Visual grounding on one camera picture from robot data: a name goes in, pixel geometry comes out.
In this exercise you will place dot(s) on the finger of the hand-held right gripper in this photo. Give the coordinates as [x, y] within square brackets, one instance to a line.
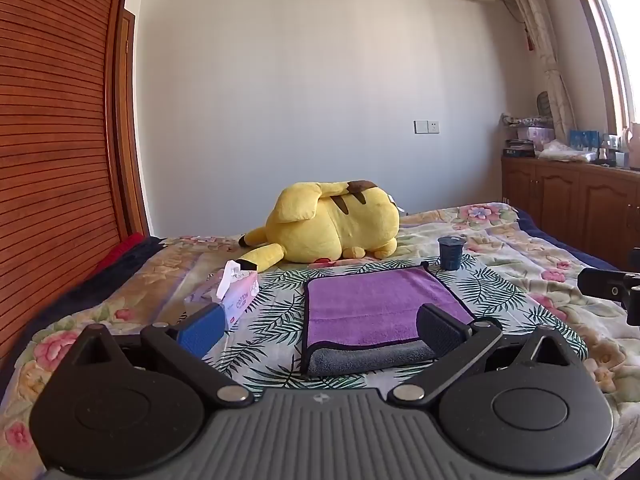
[602, 284]

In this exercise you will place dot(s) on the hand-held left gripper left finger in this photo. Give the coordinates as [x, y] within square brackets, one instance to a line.
[202, 330]

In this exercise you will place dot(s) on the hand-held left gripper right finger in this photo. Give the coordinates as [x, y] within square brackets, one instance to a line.
[442, 330]

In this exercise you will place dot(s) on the purple towel with grey underside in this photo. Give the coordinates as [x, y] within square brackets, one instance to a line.
[370, 305]

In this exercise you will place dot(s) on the pink tissue box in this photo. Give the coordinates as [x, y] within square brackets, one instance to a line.
[242, 296]

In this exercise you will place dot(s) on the navy bed sheet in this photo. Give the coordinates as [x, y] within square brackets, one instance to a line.
[565, 245]

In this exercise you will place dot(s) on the dark blue cup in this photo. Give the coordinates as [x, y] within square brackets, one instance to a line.
[451, 255]

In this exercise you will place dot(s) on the leaf print cloth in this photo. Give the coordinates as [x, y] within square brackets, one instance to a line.
[280, 310]

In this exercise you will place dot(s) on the wooden cabinet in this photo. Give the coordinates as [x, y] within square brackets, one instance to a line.
[560, 190]

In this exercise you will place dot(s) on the dark blue blanket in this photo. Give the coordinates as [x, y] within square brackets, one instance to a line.
[107, 280]

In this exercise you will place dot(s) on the red blanket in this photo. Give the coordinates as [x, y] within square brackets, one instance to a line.
[122, 250]

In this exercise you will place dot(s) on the clear plastic bag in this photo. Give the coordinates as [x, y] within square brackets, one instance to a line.
[565, 152]

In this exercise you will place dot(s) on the blue box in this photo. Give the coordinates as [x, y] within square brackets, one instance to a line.
[584, 138]

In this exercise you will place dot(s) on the yellow plush toy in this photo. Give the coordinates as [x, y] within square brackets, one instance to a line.
[325, 225]

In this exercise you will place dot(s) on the stack of books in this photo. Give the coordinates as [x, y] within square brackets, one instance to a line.
[519, 149]

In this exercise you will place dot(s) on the purple box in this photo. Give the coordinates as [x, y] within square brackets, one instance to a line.
[536, 134]

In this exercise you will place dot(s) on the floral cloth bundle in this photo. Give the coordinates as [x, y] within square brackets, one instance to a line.
[525, 120]

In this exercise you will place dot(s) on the mesh chair back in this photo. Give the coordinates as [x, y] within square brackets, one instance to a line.
[545, 104]

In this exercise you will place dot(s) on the slatted wooden wardrobe door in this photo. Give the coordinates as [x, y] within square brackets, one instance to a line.
[55, 135]

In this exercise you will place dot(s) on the window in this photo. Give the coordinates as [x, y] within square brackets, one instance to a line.
[620, 35]

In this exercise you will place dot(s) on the patterned beige curtain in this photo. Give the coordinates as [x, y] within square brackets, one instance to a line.
[542, 40]

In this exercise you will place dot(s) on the white wall switch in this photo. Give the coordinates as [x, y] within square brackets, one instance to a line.
[426, 127]

